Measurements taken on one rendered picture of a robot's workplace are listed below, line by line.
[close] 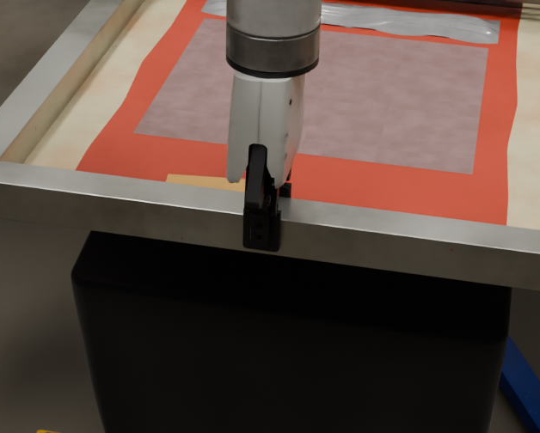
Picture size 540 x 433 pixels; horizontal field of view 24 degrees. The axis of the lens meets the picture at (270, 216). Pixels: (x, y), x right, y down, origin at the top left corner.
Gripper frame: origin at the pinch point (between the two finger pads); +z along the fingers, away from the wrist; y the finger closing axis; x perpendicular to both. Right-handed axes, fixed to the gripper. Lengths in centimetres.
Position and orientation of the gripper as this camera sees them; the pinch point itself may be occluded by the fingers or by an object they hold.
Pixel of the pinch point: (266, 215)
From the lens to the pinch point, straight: 108.7
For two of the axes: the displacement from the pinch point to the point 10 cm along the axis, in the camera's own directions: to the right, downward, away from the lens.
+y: -2.0, 5.2, -8.3
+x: 9.8, 1.3, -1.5
